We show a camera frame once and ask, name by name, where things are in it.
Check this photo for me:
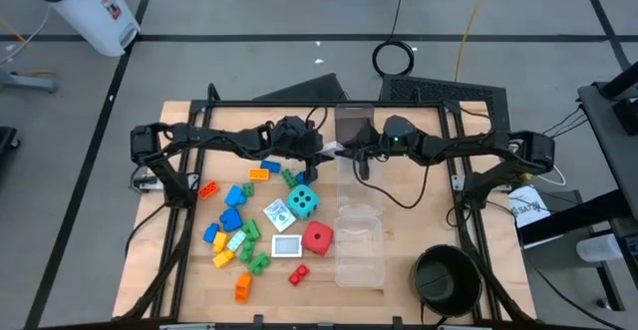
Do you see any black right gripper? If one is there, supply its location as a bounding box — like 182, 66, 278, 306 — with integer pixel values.
339, 120, 386, 180

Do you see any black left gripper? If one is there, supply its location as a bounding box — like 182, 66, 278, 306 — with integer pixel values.
303, 120, 338, 183

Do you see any teal foam die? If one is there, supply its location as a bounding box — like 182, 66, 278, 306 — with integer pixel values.
286, 183, 321, 220

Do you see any white playing card pack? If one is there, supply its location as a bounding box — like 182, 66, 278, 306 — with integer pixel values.
262, 197, 298, 233

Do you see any red foam die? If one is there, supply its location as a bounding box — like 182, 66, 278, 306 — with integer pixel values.
301, 220, 335, 257

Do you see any silver playing card box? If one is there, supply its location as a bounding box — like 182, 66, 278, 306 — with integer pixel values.
270, 233, 304, 259

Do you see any green toy block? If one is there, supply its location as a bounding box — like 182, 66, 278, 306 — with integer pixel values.
246, 251, 272, 277
238, 238, 257, 265
241, 218, 263, 242

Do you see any red-orange studded brick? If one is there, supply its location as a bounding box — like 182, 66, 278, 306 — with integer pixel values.
197, 179, 221, 201

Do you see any mint green studded brick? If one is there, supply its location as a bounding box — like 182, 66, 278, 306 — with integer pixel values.
226, 229, 248, 253

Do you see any yellow toy block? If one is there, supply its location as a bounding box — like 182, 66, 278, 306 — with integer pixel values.
212, 230, 230, 254
211, 248, 236, 270

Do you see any dark grey panel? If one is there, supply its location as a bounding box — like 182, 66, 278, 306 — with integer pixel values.
251, 72, 351, 103

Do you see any black perforated panel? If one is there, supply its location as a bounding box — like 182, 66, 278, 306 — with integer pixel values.
378, 73, 511, 140

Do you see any red two-stud toy block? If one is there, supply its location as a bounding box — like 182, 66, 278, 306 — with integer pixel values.
287, 263, 311, 287

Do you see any black bucket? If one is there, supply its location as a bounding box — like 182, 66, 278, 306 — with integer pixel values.
409, 243, 484, 319

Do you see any white printed label bag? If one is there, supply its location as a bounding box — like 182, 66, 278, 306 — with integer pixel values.
507, 184, 552, 229

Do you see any black side cart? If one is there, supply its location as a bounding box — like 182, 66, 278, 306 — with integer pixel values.
517, 60, 638, 314

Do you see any clear plastic bottle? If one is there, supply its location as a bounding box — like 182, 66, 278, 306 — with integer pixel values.
575, 233, 638, 264

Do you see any white pedal trash bin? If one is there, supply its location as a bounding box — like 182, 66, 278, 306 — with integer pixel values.
22, 0, 143, 58

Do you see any grey stand foot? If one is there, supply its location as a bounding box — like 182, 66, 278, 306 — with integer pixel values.
0, 68, 60, 96

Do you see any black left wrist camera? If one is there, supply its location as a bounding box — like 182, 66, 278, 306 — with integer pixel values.
272, 116, 311, 158

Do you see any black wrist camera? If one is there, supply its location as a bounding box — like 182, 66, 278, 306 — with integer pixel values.
272, 116, 311, 158
382, 115, 418, 155

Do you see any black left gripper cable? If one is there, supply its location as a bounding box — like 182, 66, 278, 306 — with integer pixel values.
304, 104, 330, 133

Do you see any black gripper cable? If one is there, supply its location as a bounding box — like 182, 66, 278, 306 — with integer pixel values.
351, 150, 432, 210
304, 104, 330, 133

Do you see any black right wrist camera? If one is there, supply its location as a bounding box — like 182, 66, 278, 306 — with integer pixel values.
382, 115, 418, 155

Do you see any black metal table frame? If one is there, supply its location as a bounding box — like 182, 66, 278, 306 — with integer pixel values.
113, 83, 538, 330

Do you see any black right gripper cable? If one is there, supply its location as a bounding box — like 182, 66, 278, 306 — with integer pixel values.
351, 150, 432, 210

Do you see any coiled black cable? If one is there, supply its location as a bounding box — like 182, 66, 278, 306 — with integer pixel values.
371, 0, 417, 79

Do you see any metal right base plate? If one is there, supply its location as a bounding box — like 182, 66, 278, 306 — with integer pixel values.
451, 172, 514, 194

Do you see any metal base plate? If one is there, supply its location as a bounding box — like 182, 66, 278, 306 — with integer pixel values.
130, 165, 200, 194
451, 172, 514, 194

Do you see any yellow floor cable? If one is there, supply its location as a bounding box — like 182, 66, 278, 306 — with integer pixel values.
452, 0, 493, 84

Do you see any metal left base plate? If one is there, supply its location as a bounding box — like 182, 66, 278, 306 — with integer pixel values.
130, 165, 200, 194

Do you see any black left base cable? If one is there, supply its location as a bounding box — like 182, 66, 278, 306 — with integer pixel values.
123, 201, 168, 260

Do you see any white floor cable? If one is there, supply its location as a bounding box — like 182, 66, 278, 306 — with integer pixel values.
0, 5, 52, 66

